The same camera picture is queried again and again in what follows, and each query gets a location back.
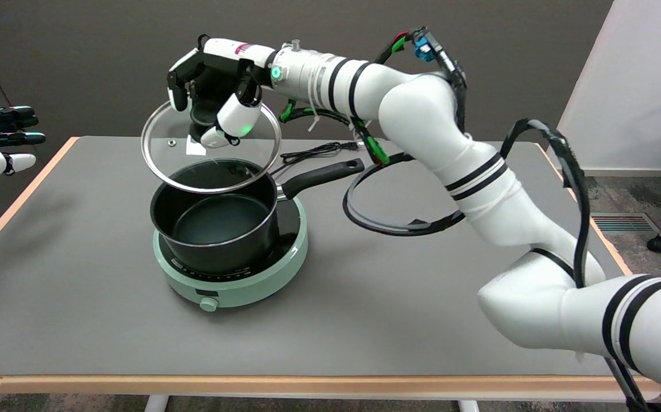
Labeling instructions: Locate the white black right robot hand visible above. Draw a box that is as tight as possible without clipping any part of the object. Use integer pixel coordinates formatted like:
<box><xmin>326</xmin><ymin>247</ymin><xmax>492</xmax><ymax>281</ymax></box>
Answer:
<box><xmin>167</xmin><ymin>35</ymin><xmax>278</xmax><ymax>149</ymax></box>

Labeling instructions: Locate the glass pot lid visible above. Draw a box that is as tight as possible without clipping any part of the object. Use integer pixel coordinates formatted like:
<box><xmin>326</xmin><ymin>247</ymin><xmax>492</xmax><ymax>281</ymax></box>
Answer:
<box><xmin>141</xmin><ymin>98</ymin><xmax>282</xmax><ymax>194</ymax></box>

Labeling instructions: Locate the black soup pot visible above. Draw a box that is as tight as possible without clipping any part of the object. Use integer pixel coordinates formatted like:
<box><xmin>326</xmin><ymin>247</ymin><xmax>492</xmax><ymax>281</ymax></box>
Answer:
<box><xmin>149</xmin><ymin>158</ymin><xmax>365</xmax><ymax>274</ymax></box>

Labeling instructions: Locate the green induction cooker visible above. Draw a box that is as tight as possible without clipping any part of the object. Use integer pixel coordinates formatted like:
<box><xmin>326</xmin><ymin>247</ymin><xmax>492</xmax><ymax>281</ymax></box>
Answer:
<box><xmin>152</xmin><ymin>197</ymin><xmax>309</xmax><ymax>312</ymax></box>

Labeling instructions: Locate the floor vent grate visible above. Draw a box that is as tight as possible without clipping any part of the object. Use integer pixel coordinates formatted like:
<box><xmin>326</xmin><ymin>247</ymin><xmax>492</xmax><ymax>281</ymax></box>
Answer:
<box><xmin>591</xmin><ymin>213</ymin><xmax>660</xmax><ymax>234</ymax></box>

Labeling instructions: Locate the black cooker power cord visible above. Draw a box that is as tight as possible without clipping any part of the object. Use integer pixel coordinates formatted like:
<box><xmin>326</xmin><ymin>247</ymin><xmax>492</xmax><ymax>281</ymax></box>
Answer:
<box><xmin>270</xmin><ymin>141</ymin><xmax>364</xmax><ymax>177</ymax></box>

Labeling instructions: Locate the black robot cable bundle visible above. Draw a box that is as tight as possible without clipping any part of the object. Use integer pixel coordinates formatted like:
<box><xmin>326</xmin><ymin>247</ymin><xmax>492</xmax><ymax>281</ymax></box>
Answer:
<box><xmin>279</xmin><ymin>26</ymin><xmax>651</xmax><ymax>412</ymax></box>

